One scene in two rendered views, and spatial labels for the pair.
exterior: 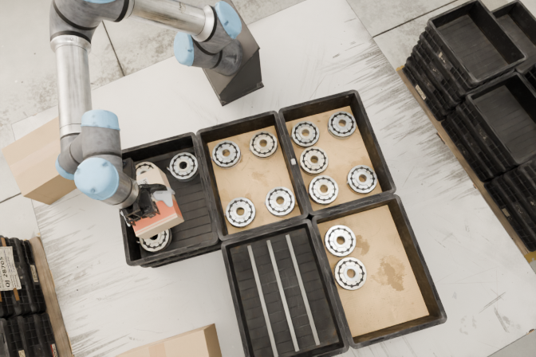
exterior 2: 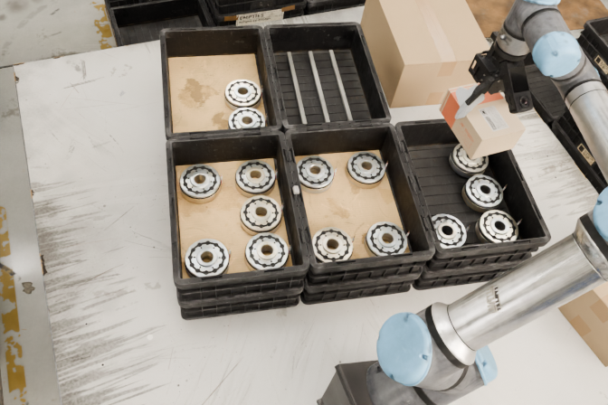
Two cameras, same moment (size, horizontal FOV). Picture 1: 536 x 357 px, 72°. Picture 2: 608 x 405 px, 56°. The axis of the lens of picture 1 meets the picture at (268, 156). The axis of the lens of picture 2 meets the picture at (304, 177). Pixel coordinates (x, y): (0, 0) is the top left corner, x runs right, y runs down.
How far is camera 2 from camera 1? 115 cm
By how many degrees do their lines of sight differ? 54
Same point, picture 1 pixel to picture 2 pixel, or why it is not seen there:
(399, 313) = (199, 62)
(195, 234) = (420, 159)
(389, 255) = (191, 108)
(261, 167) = (336, 222)
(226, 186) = (384, 205)
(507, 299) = (65, 82)
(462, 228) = (78, 150)
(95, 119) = (562, 37)
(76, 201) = not seen: hidden behind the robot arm
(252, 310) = (353, 86)
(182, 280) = not seen: hidden behind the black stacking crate
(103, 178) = not seen: outside the picture
